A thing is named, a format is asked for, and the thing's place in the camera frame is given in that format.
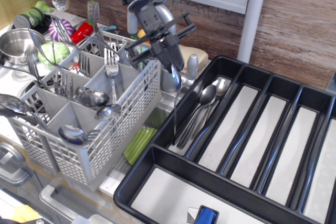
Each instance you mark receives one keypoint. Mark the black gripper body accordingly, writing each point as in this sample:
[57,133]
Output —
[156,28]

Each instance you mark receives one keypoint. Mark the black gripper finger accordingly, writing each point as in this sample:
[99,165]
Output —
[160,51]
[174,52]

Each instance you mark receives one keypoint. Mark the small steel spoon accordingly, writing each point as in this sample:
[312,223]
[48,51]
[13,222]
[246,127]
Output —
[177,82]

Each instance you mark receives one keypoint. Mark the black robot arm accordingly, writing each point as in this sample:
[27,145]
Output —
[163,33]

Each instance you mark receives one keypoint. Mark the dark steel spoon in tray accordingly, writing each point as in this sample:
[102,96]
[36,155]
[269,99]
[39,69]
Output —
[206,98]

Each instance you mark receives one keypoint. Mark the light steel spoon in tray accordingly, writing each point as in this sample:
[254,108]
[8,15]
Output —
[221,86]

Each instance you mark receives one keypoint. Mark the small spoon centre basket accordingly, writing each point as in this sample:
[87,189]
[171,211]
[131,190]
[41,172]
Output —
[108,112]

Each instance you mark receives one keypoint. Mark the grey plastic cutlery basket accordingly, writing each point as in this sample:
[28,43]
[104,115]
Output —
[137,92]

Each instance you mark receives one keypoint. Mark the large spoon centre basket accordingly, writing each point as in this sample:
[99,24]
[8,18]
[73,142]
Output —
[92,98]

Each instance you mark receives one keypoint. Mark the large spoon basket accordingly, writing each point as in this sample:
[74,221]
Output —
[12,106]
[92,98]
[73,135]

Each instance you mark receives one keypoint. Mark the large spoon front basket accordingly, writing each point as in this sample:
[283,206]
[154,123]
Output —
[73,135]

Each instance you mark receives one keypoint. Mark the fork left of basket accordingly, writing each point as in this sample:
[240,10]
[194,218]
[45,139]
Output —
[34,71]

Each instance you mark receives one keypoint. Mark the black cutlery tray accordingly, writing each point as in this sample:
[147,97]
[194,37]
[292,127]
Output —
[266,154]

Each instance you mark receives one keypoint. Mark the large spoon left basket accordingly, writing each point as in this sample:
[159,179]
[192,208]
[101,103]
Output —
[12,106]

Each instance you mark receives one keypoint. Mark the blue object in tray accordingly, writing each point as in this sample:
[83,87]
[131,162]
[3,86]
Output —
[202,215]

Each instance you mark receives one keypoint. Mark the yellow toy fruit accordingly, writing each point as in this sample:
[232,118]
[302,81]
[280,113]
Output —
[141,33]

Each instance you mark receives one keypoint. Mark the beige sponge block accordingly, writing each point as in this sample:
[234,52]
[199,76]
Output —
[201,54]

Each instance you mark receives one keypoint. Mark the steel fork rear compartment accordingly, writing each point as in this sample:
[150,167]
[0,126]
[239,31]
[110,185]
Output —
[111,61]

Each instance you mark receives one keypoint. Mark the hanging steel grater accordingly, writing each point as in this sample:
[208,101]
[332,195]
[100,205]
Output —
[92,12]

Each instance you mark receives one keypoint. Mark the red toy pepper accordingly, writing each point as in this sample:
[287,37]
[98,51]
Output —
[85,29]

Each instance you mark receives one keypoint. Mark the purple white toy vegetable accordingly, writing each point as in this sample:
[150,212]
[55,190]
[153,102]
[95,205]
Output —
[59,28]

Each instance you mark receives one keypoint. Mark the green toy cabbage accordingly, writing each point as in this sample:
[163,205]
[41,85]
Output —
[55,53]

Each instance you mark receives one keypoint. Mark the green toy can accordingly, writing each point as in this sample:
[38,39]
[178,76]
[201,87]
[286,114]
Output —
[29,19]

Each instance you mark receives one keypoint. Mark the steel cooking pot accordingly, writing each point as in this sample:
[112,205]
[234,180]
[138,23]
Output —
[14,44]

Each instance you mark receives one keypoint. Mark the yellow object bottom left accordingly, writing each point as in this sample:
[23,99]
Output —
[24,213]

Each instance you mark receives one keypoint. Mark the grey metal post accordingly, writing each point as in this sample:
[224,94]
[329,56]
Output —
[252,16]

